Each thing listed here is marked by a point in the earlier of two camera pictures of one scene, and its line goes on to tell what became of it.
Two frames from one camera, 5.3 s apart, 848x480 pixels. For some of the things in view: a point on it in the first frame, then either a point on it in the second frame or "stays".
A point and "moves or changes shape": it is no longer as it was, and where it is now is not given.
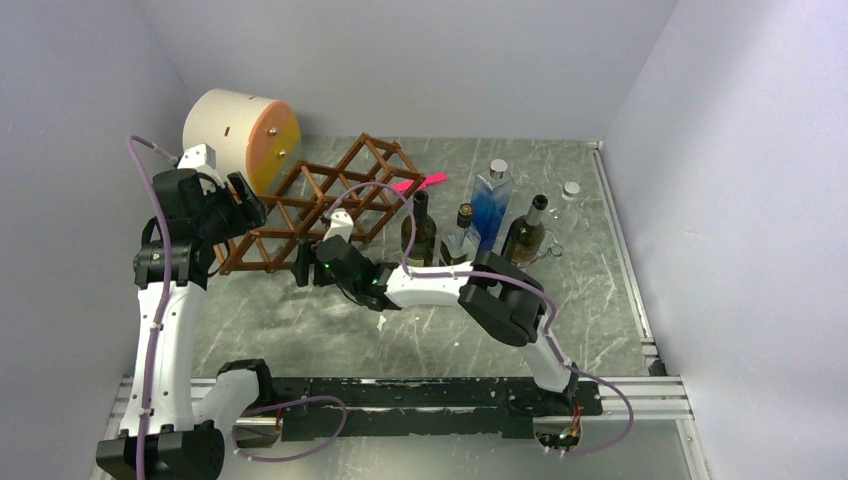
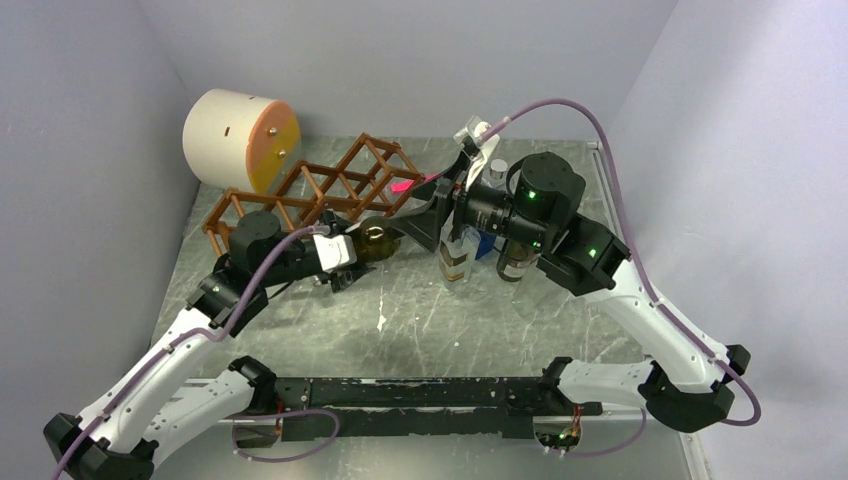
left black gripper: (250, 213) to (345, 277)
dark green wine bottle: (425, 236) moves or changes shape
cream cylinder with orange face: (256, 136) stays
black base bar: (314, 407) stays
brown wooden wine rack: (370, 185) stays
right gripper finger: (301, 267) to (424, 227)
